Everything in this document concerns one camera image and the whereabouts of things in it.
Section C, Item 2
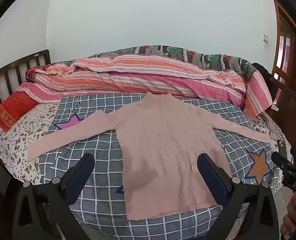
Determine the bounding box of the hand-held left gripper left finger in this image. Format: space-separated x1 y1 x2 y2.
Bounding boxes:
13 152 96 240

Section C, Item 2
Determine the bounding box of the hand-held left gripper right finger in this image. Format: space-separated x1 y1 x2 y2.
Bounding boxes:
197 153 282 240

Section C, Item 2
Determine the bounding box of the pink knit sweater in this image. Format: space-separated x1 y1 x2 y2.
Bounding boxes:
27 92 278 221

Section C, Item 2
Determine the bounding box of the person's right hand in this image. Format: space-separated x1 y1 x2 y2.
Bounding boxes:
280 194 296 236

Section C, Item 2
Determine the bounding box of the grey checked star blanket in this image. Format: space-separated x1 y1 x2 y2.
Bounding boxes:
39 93 283 240

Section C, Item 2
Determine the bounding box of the dark wooden footboard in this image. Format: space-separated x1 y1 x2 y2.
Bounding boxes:
259 66 296 153

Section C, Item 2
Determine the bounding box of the floral bed sheet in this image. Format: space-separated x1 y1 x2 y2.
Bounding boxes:
0 100 293 207

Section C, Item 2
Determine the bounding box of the dark cloth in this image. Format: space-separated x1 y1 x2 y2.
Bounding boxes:
253 62 272 76

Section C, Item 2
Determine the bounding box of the red embroidered pillow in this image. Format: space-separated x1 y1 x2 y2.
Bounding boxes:
0 91 39 133

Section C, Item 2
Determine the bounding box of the pink orange striped quilt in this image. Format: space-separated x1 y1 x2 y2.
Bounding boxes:
14 55 274 120

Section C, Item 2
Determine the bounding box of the red plaid pillow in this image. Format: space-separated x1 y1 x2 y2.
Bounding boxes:
25 65 54 83

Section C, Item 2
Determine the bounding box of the brown wooden glazed door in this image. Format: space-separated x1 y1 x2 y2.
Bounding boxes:
272 0 296 96

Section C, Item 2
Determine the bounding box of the dark wooden headboard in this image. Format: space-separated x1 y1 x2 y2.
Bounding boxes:
0 49 51 118

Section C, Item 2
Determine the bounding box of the dark floral quilt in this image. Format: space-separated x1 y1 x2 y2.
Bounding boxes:
88 45 259 81

